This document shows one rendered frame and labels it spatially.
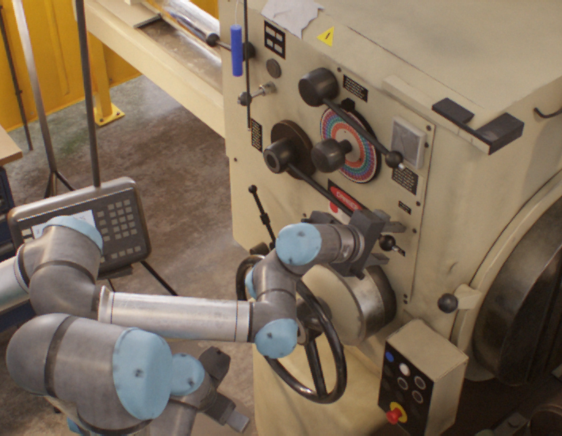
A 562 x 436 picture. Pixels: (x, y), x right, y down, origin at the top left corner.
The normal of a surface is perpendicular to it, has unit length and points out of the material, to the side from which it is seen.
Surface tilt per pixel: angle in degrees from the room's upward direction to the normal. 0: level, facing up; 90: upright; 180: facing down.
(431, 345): 0
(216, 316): 34
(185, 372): 25
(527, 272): 50
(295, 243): 59
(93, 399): 81
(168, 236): 0
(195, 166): 0
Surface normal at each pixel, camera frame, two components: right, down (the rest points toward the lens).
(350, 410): 0.00, -0.73
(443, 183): -0.77, 0.43
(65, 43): 0.64, 0.52
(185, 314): 0.11, -0.24
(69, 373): -0.22, 0.11
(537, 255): -0.49, -0.29
